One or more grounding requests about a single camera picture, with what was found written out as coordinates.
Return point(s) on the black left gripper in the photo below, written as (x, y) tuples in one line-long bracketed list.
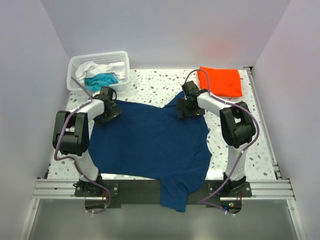
[(114, 112)]

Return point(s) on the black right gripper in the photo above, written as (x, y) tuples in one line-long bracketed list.
[(181, 103)]

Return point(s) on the navy blue t shirt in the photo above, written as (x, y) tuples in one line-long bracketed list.
[(152, 142)]

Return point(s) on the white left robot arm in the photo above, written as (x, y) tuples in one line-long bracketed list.
[(71, 135)]

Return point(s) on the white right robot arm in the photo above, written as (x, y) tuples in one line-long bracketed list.
[(237, 125)]

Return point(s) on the teal crumpled t shirt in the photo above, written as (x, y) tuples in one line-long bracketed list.
[(94, 84)]

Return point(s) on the orange folded t shirt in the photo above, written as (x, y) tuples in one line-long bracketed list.
[(224, 83)]

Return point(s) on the white plastic basket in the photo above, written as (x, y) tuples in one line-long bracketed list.
[(99, 58)]

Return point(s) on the white crumpled t shirt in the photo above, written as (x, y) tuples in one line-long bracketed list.
[(90, 69)]

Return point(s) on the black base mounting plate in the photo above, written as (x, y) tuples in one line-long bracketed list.
[(116, 193)]

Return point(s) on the aluminium frame rail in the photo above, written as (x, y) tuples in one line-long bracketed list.
[(49, 189)]

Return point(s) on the right side aluminium rail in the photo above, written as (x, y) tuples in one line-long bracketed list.
[(278, 189)]

